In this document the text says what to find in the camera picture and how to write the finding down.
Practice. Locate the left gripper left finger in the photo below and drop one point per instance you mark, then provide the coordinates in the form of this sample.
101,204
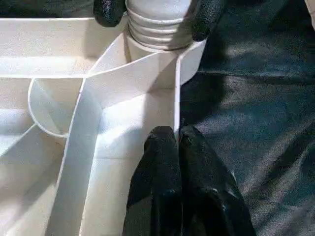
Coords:
157,186

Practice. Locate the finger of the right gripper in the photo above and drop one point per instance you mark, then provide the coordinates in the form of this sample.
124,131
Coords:
108,12
206,17

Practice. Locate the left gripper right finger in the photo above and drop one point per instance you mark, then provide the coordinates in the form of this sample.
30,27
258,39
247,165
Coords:
209,196

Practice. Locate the white plastic table top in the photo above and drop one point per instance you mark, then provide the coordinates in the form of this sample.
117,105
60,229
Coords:
49,123

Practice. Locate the black work mat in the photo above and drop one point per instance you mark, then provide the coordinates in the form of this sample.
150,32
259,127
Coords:
258,123

